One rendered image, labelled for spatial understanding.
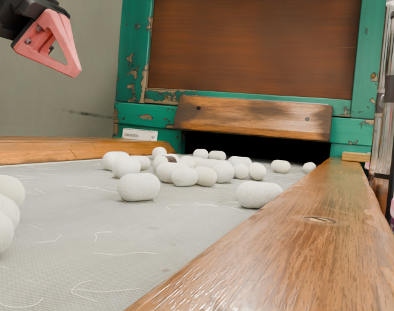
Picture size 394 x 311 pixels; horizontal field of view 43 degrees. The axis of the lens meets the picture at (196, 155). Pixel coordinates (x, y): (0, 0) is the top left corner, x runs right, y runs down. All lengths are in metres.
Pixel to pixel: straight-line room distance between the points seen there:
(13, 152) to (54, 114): 1.51
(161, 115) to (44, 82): 1.12
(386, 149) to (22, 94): 1.87
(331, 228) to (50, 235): 0.13
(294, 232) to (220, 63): 0.89
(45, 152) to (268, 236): 0.50
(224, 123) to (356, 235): 0.80
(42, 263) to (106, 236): 0.05
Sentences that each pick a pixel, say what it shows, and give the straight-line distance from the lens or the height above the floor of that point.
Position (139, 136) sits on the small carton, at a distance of 0.97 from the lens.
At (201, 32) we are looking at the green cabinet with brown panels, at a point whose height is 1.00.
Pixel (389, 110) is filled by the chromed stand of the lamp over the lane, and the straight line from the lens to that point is 0.43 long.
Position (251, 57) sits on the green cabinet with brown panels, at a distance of 1.03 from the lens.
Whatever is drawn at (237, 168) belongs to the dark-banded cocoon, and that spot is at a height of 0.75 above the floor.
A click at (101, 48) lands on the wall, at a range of 2.02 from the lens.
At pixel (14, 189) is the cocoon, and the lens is 0.29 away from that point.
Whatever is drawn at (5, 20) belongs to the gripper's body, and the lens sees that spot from 0.65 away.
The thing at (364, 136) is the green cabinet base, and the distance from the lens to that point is 0.99.
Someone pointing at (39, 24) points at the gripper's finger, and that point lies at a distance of 0.64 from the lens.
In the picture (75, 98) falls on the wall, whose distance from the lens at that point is 2.05.
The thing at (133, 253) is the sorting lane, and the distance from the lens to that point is 0.22.
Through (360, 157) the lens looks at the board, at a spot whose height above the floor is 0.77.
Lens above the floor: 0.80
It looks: 3 degrees down
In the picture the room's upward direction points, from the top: 5 degrees clockwise
